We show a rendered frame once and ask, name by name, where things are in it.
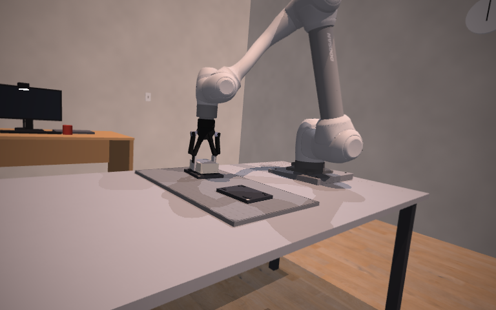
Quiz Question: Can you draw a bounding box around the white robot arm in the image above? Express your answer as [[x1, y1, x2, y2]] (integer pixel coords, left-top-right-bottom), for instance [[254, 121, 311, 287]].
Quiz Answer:
[[196, 0, 363, 175]]

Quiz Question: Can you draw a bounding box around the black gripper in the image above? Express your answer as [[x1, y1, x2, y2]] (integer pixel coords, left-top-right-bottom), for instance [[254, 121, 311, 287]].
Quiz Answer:
[[188, 119, 220, 171]]

